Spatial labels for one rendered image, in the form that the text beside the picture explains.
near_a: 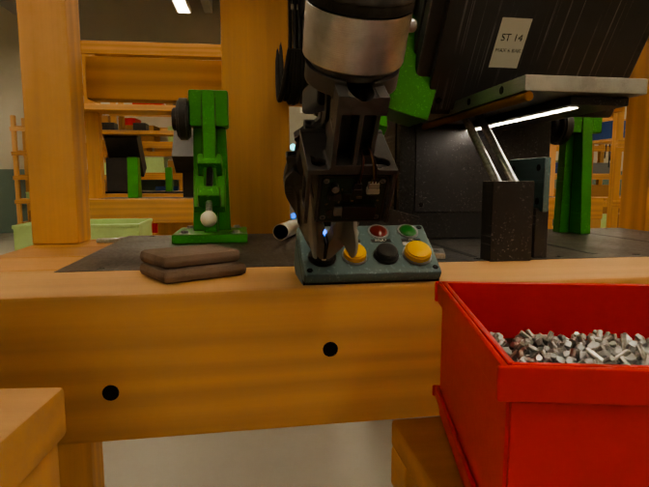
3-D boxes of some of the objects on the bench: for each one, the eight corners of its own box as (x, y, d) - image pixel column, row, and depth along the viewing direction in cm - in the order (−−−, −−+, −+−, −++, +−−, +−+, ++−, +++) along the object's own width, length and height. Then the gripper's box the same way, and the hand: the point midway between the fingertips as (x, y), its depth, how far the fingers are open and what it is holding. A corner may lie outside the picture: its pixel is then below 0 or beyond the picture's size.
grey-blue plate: (550, 258, 72) (554, 157, 70) (536, 258, 72) (541, 157, 70) (514, 249, 81) (518, 159, 80) (502, 249, 81) (506, 159, 79)
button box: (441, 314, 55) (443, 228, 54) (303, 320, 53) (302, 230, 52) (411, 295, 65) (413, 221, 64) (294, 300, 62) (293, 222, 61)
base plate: (816, 264, 79) (818, 250, 79) (53, 288, 61) (52, 271, 61) (619, 236, 120) (619, 227, 120) (127, 245, 103) (127, 235, 102)
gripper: (298, 91, 34) (285, 305, 48) (429, 95, 35) (380, 301, 49) (288, 42, 40) (279, 243, 54) (399, 46, 42) (362, 242, 56)
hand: (324, 243), depth 53 cm, fingers closed
